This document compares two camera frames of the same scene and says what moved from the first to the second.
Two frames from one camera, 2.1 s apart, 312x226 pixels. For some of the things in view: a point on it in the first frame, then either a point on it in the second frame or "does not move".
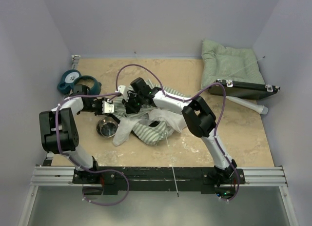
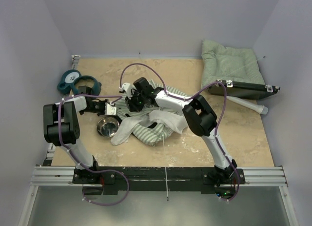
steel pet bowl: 107,127 does not move
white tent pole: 172,167 -> 165,170
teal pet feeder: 69,78 does not move
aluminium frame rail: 52,176 does not move
